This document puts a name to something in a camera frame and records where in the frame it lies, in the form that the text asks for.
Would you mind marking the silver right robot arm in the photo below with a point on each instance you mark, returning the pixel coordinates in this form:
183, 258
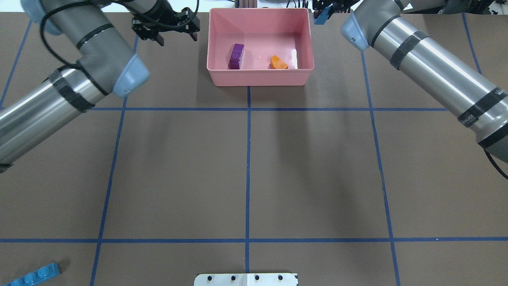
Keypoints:
476, 102

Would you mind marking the purple toy block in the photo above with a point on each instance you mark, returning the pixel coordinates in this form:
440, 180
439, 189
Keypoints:
236, 57

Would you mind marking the pink plastic box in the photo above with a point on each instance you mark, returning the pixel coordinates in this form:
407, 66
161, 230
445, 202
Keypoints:
265, 32

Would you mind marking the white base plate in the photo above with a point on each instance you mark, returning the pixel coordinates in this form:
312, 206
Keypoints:
247, 279

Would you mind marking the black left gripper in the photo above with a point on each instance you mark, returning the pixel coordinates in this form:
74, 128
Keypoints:
163, 15

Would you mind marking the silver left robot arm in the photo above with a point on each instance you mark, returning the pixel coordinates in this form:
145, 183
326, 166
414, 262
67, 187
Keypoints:
107, 65

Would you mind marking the orange sloped toy block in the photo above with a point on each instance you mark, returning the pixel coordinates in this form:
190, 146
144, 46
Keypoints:
277, 63

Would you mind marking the long blue toy block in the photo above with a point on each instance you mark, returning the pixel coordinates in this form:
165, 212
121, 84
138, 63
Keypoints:
37, 277

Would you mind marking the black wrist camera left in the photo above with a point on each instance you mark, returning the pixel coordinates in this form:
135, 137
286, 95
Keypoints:
190, 23

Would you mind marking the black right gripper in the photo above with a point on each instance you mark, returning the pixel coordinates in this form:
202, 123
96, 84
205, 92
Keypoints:
331, 4

